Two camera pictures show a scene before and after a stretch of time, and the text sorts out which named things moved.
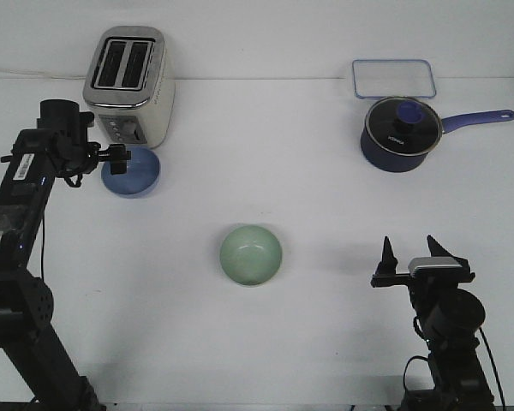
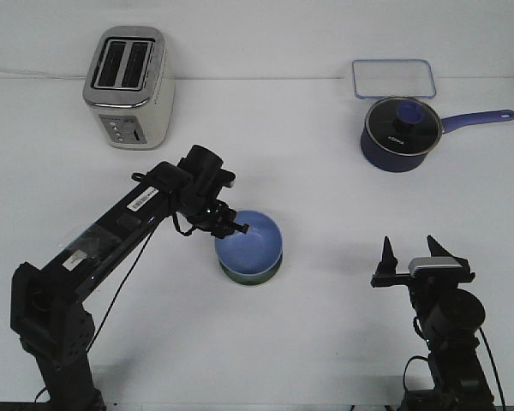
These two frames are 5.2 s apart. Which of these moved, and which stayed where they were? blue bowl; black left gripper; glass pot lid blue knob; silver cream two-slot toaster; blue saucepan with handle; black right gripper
Moved: blue bowl; black left gripper
Stayed: black right gripper; blue saucepan with handle; silver cream two-slot toaster; glass pot lid blue knob
